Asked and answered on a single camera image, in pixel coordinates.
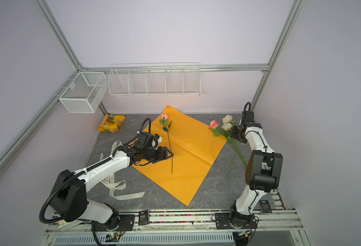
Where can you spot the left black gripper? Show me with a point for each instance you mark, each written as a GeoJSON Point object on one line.
{"type": "Point", "coordinates": [161, 156]}

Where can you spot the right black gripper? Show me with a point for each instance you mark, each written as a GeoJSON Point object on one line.
{"type": "Point", "coordinates": [233, 133]}

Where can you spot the light pink fake rose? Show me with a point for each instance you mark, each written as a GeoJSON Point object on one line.
{"type": "Point", "coordinates": [166, 126]}

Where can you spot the orange wrapping paper sheet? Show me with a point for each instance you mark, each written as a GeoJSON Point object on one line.
{"type": "Point", "coordinates": [195, 150]}

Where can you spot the cream fake rose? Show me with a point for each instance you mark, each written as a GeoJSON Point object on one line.
{"type": "Point", "coordinates": [227, 119]}

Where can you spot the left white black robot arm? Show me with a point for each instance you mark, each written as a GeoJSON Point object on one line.
{"type": "Point", "coordinates": [68, 199]}

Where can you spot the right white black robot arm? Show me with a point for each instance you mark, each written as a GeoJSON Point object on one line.
{"type": "Point", "coordinates": [263, 169]}

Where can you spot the white fake rose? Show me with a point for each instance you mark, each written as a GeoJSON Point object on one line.
{"type": "Point", "coordinates": [224, 131]}

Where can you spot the yellow snack bag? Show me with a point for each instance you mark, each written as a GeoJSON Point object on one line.
{"type": "Point", "coordinates": [111, 123]}

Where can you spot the cream printed ribbon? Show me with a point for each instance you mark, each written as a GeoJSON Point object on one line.
{"type": "Point", "coordinates": [115, 186]}

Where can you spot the black labelled box right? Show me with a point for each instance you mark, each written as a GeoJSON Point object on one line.
{"type": "Point", "coordinates": [265, 207]}

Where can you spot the white mesh box basket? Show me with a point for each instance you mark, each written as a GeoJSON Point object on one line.
{"type": "Point", "coordinates": [85, 92]}

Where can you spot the colourful tissue pack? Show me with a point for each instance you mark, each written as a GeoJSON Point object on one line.
{"type": "Point", "coordinates": [63, 225]}

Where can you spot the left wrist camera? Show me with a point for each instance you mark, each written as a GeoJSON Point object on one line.
{"type": "Point", "coordinates": [149, 140]}

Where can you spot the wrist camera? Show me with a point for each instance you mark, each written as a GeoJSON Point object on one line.
{"type": "Point", "coordinates": [149, 140]}
{"type": "Point", "coordinates": [248, 117]}

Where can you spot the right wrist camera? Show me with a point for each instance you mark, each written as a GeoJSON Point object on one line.
{"type": "Point", "coordinates": [248, 117]}

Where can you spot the black box on rail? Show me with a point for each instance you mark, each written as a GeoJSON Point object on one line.
{"type": "Point", "coordinates": [143, 218]}

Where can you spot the white wire shelf basket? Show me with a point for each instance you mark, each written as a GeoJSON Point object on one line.
{"type": "Point", "coordinates": [154, 79]}

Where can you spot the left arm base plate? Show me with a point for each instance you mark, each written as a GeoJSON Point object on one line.
{"type": "Point", "coordinates": [122, 222]}

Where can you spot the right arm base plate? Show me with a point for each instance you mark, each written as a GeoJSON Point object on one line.
{"type": "Point", "coordinates": [226, 221]}

